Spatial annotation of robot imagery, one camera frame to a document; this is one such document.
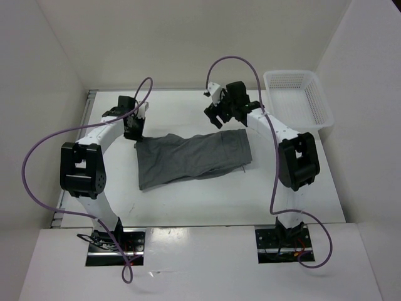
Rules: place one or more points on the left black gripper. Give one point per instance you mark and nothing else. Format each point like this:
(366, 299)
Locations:
(138, 135)

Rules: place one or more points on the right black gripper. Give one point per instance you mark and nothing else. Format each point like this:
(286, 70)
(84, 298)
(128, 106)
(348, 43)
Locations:
(212, 111)

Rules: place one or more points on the grey shorts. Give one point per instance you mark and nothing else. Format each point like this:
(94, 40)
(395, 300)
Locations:
(171, 158)

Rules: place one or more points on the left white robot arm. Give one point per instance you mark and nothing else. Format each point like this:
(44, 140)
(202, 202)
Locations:
(98, 140)

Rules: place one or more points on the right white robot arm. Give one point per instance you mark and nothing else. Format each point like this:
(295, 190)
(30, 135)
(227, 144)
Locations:
(296, 158)

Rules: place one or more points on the white perforated plastic basket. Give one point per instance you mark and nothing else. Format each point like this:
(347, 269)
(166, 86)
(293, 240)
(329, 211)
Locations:
(296, 98)

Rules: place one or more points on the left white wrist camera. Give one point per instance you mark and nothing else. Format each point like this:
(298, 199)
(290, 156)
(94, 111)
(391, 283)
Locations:
(142, 110)

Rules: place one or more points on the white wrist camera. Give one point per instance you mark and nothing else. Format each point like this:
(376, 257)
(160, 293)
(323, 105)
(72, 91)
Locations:
(214, 91)
(142, 110)

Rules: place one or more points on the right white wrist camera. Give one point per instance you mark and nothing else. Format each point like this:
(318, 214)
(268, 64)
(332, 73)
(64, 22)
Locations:
(214, 91)

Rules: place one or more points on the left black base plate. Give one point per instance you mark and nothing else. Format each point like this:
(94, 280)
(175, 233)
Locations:
(104, 253)

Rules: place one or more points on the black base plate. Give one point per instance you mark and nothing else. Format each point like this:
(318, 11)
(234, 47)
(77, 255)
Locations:
(272, 249)
(104, 253)

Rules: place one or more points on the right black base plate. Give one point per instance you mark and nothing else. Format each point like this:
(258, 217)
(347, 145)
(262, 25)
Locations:
(272, 249)

